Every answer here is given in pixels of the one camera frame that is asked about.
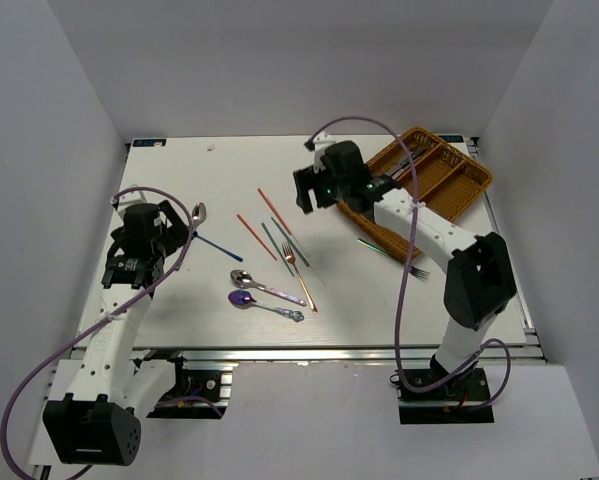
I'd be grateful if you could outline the silver patterned table knife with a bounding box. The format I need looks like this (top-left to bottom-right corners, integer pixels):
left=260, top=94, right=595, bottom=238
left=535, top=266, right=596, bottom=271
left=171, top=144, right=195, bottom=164
left=396, top=146, right=430, bottom=170

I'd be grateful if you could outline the rose gold fork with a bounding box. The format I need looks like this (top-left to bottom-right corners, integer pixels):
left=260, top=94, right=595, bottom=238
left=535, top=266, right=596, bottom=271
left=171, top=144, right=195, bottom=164
left=282, top=242, right=318, bottom=314

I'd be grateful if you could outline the iridescent rainbow fork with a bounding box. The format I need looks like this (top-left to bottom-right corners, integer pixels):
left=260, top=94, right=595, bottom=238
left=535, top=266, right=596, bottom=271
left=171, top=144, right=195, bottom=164
left=357, top=238, right=430, bottom=281

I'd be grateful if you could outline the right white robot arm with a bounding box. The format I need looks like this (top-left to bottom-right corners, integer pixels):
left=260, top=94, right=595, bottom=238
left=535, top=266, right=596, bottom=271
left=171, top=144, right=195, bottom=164
left=293, top=140, right=517, bottom=399

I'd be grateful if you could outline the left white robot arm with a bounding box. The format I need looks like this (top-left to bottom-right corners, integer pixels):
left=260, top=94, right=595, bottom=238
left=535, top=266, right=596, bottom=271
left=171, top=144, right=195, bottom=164
left=42, top=200, right=191, bottom=466

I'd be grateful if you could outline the orange white chopstick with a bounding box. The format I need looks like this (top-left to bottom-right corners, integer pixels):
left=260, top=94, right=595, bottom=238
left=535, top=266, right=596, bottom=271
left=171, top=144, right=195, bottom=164
left=257, top=188, right=310, bottom=258

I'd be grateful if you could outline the teal chopstick right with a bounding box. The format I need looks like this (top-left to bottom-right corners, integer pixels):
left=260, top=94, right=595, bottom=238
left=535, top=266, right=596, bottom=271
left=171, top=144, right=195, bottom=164
left=271, top=217, right=310, bottom=268

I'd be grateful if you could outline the teal chopstick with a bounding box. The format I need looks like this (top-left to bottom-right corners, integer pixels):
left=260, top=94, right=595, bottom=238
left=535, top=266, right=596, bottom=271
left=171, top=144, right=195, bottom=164
left=261, top=222, right=295, bottom=277
left=271, top=217, right=310, bottom=268

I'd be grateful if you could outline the blue label sticker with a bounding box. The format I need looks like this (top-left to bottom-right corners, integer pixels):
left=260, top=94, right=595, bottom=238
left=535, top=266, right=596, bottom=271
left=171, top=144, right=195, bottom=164
left=132, top=138, right=167, bottom=148

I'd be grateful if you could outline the teal chopstick left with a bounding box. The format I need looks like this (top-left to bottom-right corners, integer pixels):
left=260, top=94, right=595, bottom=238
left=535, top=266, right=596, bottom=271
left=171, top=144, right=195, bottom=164
left=261, top=222, right=295, bottom=277

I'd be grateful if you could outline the orange chopstick left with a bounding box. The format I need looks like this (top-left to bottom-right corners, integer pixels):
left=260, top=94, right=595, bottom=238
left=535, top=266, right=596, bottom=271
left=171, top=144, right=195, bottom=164
left=236, top=214, right=278, bottom=261

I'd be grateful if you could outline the orange wicker cutlery tray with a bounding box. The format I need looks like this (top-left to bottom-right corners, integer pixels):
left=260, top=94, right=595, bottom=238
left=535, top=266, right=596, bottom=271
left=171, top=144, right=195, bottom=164
left=337, top=127, right=493, bottom=263

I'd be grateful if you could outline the purple iridescent spoon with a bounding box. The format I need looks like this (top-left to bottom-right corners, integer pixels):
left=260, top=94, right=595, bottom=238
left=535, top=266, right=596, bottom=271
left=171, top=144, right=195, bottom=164
left=228, top=290, right=304, bottom=323

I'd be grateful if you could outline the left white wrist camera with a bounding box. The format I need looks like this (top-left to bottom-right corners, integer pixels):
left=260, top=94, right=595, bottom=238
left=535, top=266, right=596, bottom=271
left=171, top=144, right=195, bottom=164
left=110, top=185, right=147, bottom=211

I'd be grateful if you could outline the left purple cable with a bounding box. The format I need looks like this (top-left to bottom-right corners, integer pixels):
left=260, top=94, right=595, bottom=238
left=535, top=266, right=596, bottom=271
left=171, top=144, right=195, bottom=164
left=2, top=186, right=200, bottom=480

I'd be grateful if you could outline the silver spoon blue handle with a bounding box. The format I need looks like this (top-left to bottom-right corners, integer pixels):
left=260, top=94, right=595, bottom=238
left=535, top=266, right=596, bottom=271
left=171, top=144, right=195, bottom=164
left=191, top=202, right=244, bottom=262

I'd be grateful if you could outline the silver spoon pink handle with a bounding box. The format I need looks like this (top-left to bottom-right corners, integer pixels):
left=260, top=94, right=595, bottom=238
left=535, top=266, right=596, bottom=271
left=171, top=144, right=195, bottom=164
left=230, top=269, right=307, bottom=307

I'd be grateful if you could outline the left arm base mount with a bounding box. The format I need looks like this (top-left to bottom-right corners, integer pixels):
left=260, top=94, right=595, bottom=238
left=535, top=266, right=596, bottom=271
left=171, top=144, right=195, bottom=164
left=148, top=357, right=235, bottom=420

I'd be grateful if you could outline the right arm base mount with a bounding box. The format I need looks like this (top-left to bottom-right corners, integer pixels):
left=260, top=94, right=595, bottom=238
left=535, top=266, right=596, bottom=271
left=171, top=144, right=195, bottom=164
left=390, top=368, right=495, bottom=425

